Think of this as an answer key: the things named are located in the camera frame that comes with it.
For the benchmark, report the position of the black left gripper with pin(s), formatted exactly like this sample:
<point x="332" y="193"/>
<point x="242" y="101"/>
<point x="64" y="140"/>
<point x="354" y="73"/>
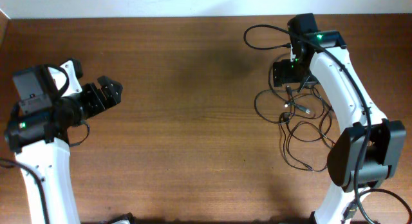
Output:
<point x="99" y="103"/>

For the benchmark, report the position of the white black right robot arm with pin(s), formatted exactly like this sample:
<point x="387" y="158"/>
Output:
<point x="369" y="147"/>

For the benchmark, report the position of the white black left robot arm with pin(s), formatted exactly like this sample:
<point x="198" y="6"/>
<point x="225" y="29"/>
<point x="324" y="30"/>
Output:
<point x="52" y="101"/>

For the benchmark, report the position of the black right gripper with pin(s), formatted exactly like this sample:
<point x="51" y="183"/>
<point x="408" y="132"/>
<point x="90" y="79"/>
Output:
<point x="281" y="73"/>

